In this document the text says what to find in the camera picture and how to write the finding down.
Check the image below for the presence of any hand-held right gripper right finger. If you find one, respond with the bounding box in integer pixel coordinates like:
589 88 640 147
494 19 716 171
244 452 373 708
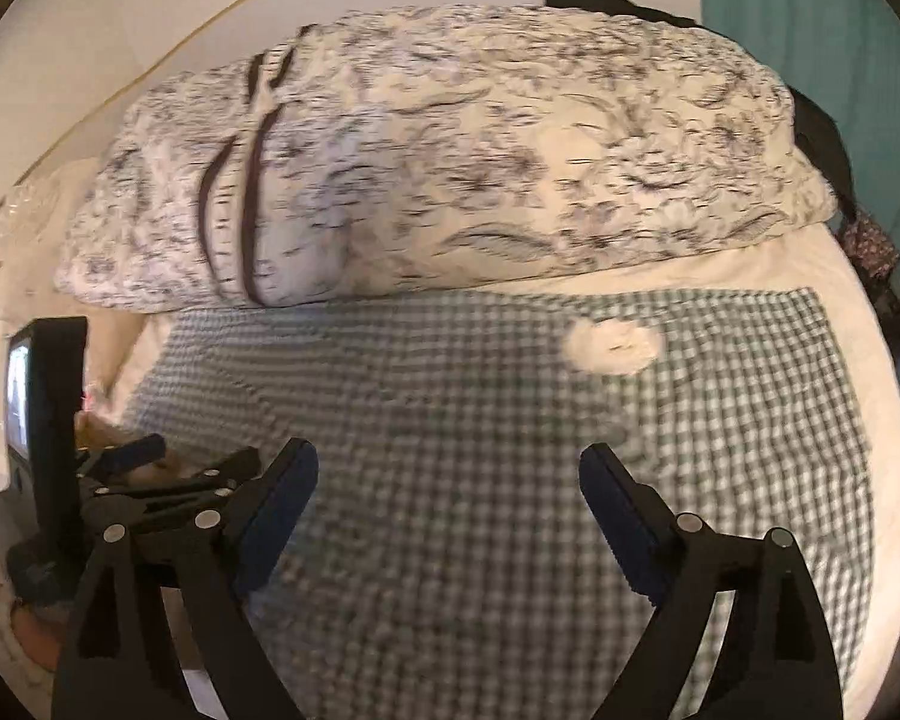
580 442 845 720

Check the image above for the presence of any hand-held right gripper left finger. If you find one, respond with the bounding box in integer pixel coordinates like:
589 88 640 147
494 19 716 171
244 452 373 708
51 436 320 720

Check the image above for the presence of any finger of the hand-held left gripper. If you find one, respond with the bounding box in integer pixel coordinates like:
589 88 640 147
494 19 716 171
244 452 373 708
82 446 263 530
75 433 170 481

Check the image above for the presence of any grey checkered blanket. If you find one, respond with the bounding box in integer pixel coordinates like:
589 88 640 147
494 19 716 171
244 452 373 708
124 286 878 720

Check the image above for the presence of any dark floral fabric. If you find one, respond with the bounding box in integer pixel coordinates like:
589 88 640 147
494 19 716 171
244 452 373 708
840 206 900 282

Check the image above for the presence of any floral print pillow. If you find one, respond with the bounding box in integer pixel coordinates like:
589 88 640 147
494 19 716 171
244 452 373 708
51 4 841 310

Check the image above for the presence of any teal curtain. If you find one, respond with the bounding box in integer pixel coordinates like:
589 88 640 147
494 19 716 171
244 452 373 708
694 0 900 293

